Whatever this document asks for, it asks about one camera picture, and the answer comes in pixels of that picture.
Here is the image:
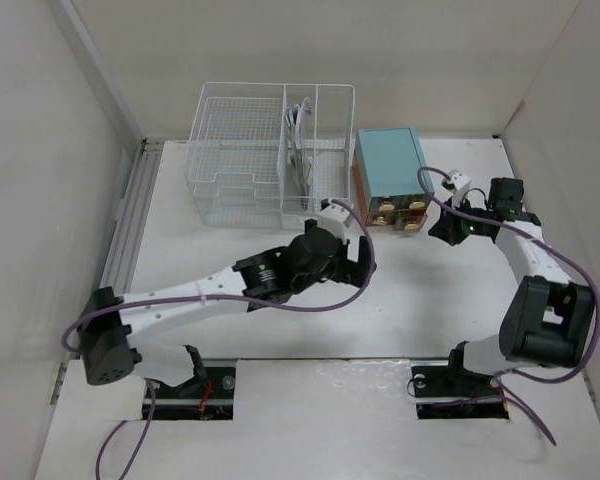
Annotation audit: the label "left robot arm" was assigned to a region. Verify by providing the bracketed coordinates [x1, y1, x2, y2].
[75, 220, 376, 397]

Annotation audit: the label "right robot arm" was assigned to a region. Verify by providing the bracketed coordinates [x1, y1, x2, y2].
[429, 171, 600, 396]

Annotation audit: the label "teal orange drawer box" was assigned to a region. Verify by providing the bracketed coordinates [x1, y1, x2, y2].
[352, 127, 433, 234]

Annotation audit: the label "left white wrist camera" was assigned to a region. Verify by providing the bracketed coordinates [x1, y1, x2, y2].
[317, 199, 354, 241]

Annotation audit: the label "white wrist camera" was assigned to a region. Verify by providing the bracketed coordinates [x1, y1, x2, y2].
[317, 199, 354, 241]
[441, 170, 471, 208]

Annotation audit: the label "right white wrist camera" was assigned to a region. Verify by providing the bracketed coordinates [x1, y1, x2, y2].
[441, 170, 471, 208]

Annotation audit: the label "white wire desk organizer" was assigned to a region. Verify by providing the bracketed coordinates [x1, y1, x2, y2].
[184, 82, 355, 229]

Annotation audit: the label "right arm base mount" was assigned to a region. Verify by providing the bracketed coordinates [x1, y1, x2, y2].
[408, 346, 509, 420]

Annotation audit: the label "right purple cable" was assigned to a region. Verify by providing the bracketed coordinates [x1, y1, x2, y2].
[417, 166, 600, 446]

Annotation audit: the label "purple cable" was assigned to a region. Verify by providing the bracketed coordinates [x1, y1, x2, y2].
[417, 166, 600, 446]
[61, 198, 379, 479]

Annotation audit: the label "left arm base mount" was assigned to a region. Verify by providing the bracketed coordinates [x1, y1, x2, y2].
[136, 344, 237, 421]

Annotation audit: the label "aluminium rail left side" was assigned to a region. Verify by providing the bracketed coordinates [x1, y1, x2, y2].
[96, 138, 165, 297]

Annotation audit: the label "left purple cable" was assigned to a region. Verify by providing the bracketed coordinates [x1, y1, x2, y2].
[61, 198, 379, 479]

